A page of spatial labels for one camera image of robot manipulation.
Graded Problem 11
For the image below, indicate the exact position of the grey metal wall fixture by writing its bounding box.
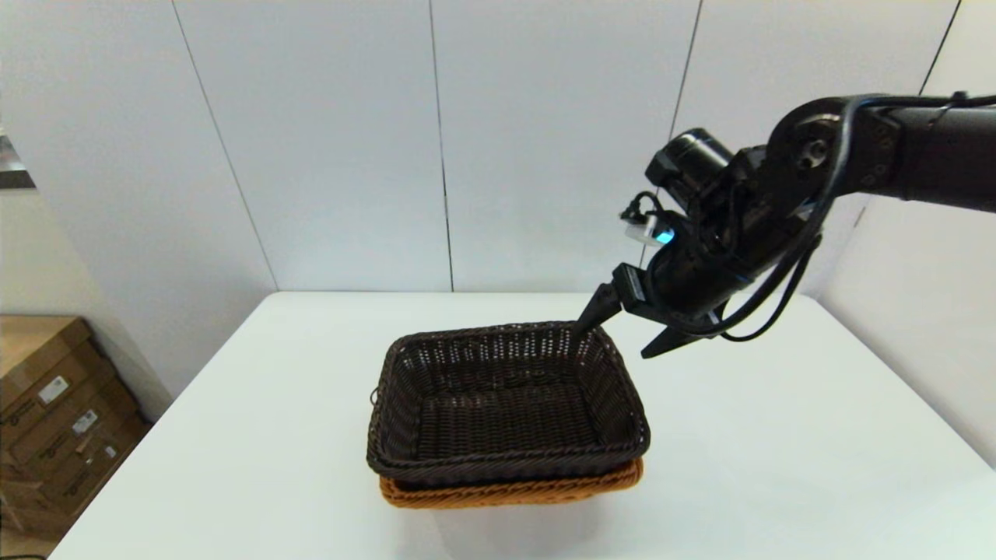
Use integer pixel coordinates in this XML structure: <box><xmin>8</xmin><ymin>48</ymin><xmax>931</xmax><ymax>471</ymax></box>
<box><xmin>0</xmin><ymin>132</ymin><xmax>37</xmax><ymax>191</ymax></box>

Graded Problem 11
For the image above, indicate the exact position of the brown cardboard box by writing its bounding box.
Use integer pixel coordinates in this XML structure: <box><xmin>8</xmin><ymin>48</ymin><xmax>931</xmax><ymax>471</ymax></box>
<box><xmin>0</xmin><ymin>315</ymin><xmax>106</xmax><ymax>417</ymax></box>
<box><xmin>0</xmin><ymin>373</ymin><xmax>135</xmax><ymax>467</ymax></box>
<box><xmin>0</xmin><ymin>416</ymin><xmax>153</xmax><ymax>539</ymax></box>

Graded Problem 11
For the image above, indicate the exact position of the small right wrist camera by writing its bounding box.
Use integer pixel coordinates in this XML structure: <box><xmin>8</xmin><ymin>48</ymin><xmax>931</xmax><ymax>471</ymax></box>
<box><xmin>622</xmin><ymin>214</ymin><xmax>676</xmax><ymax>248</ymax></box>

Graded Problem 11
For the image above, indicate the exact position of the orange wicker basket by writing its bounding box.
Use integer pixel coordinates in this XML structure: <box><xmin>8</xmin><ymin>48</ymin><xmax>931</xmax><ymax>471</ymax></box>
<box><xmin>379</xmin><ymin>457</ymin><xmax>645</xmax><ymax>509</ymax></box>

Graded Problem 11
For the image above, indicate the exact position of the dark brown wicker basket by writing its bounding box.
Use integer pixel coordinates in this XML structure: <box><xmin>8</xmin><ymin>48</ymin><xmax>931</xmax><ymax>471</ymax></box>
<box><xmin>366</xmin><ymin>320</ymin><xmax>651</xmax><ymax>489</ymax></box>

